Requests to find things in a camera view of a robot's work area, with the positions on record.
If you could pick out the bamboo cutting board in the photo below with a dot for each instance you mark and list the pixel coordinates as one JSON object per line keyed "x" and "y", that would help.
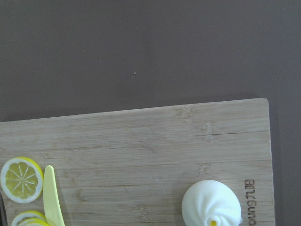
{"x": 132, "y": 168}

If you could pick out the yellow plastic knife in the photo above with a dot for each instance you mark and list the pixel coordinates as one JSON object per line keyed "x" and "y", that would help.
{"x": 51, "y": 202}

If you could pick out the single lemon slice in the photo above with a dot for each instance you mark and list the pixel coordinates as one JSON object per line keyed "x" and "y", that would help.
{"x": 21, "y": 179}

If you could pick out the stacked lemon slices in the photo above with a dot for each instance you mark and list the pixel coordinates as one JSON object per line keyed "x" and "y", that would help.
{"x": 28, "y": 216}

